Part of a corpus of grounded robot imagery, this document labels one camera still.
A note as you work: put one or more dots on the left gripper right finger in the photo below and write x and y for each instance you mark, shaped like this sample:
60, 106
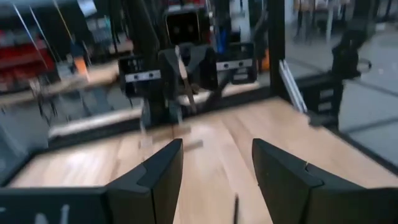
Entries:
280, 186

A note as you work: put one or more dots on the red storage bins shelf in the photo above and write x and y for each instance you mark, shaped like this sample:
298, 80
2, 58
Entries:
18, 59

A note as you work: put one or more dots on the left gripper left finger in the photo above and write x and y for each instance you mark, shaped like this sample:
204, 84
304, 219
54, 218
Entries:
161, 186

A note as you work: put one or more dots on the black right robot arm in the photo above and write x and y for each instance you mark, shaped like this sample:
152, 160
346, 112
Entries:
183, 28

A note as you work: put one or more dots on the white light bar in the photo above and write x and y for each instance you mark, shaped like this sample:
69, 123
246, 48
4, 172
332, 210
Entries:
292, 87

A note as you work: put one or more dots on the thin black makeup brush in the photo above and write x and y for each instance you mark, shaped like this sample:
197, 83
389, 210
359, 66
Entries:
185, 81

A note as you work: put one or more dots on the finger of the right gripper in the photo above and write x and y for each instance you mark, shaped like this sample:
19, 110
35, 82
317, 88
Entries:
206, 74
168, 84

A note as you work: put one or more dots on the wooden room table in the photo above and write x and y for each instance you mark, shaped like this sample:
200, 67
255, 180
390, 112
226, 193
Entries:
93, 76

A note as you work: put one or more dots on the clear acrylic brush holder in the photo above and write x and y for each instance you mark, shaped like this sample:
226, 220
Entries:
146, 130

